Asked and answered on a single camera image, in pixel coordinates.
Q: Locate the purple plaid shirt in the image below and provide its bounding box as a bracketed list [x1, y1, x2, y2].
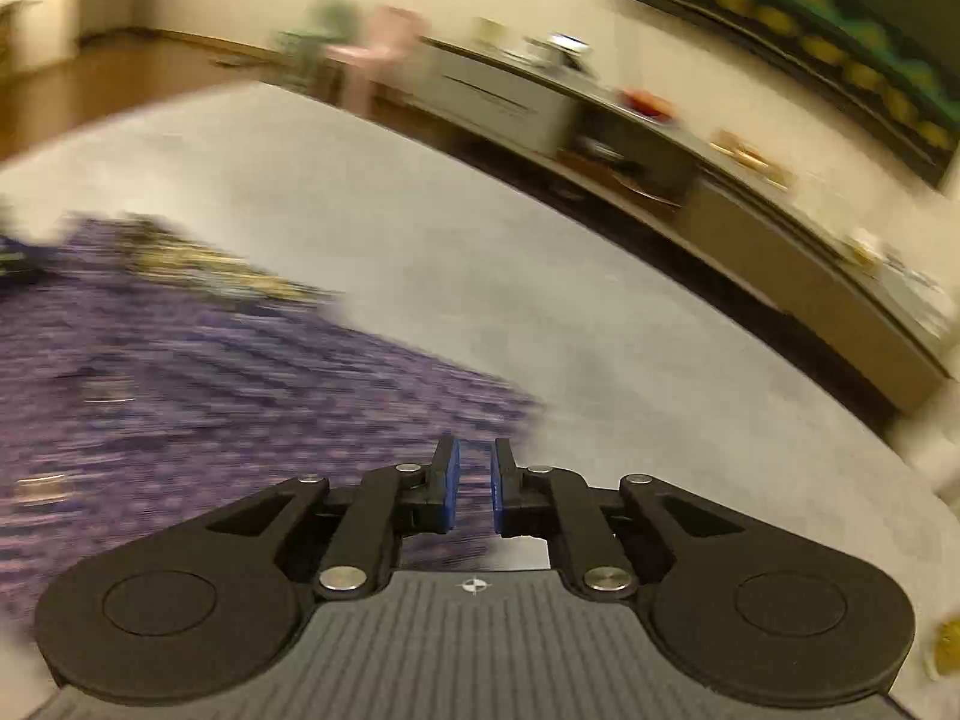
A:
[0, 214, 552, 616]

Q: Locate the long low cabinet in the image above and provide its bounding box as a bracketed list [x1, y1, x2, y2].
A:
[416, 34, 958, 415]

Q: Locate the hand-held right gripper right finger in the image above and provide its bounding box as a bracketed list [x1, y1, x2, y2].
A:
[490, 438, 748, 602]

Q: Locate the red fruit plate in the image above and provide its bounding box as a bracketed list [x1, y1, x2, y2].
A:
[618, 88, 677, 122]

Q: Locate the green plastic chair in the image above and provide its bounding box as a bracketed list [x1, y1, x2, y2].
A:
[271, 0, 362, 92]

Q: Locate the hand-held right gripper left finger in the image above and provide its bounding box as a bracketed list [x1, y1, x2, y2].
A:
[206, 432, 461, 602]

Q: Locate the pink plastic chair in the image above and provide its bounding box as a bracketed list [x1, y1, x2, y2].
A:
[325, 6, 425, 119]

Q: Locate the dark framed wall picture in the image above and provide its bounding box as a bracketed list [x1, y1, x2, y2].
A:
[611, 0, 960, 190]

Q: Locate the yellow round object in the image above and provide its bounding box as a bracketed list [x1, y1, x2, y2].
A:
[922, 613, 960, 681]

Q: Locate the black handheld device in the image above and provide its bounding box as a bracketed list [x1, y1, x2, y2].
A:
[525, 33, 595, 74]

